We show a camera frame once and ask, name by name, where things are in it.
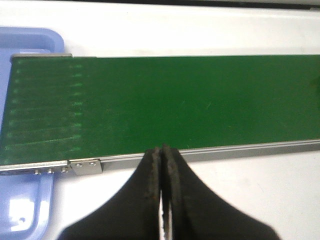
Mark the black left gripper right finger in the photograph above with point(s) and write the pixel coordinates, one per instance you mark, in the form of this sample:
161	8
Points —
192	211

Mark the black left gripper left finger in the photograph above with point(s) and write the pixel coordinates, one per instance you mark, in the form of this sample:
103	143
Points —
131	214

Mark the blue plastic tray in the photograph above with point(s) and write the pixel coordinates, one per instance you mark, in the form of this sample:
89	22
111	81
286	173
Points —
25	200

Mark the green conveyor belt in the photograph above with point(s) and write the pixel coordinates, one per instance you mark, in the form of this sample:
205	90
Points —
67	108

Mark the aluminium conveyor frame rail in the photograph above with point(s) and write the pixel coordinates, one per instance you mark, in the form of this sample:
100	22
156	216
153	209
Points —
190	155

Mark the silver metal bracket plate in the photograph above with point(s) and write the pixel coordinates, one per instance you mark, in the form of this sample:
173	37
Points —
86	166

